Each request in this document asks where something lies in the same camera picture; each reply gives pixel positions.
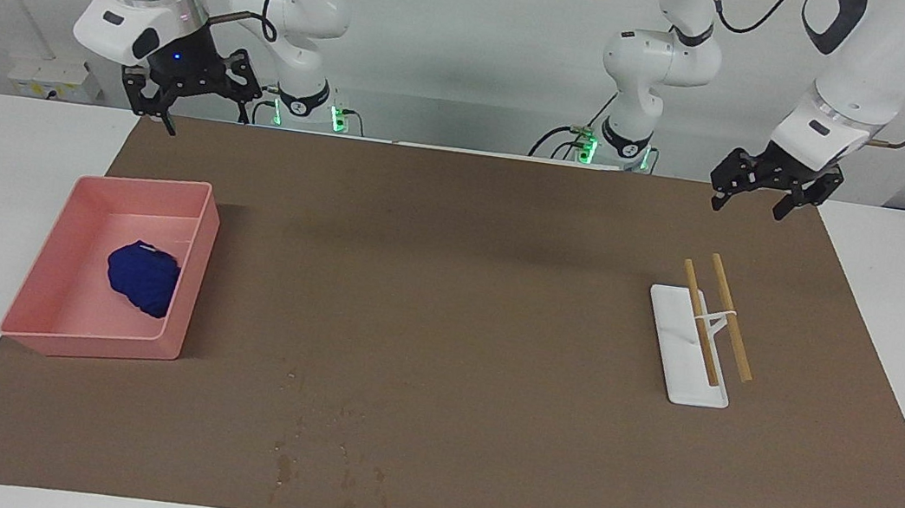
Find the pink plastic tray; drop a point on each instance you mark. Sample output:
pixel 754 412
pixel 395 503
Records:
pixel 61 307

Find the white rack with wooden bars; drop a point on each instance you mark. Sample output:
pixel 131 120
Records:
pixel 687 364

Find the blue towel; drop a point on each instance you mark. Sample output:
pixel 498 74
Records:
pixel 143 276

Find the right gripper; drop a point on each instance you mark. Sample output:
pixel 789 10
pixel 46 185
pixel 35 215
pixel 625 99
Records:
pixel 185 61

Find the water spill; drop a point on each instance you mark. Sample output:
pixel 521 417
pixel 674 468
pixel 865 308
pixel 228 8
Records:
pixel 286 466

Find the white socket box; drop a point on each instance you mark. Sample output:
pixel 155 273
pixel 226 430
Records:
pixel 51 80

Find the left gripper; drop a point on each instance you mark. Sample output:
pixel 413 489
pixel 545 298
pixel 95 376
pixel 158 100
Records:
pixel 791 169

